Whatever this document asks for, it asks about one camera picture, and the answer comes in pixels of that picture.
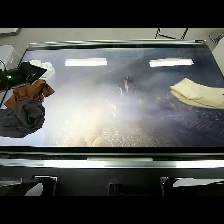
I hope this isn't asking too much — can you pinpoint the silver frame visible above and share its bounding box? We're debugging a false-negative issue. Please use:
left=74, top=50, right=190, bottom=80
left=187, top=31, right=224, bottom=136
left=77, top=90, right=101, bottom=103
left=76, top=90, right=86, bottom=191
left=0, top=151, right=224, bottom=197

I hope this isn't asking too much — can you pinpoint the yellow garment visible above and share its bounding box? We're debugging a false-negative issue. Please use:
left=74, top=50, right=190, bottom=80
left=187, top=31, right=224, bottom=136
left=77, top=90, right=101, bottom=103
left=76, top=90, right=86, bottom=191
left=169, top=77, right=224, bottom=111

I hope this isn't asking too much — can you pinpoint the brown garment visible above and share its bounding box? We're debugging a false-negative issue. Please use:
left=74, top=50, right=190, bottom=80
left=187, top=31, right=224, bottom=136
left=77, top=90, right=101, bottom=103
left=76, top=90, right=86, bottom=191
left=4, top=79, right=56, bottom=108

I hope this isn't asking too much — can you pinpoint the black metal stand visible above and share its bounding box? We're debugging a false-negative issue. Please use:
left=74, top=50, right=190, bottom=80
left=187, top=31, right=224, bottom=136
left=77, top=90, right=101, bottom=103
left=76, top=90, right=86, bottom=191
left=154, top=27, right=190, bottom=41

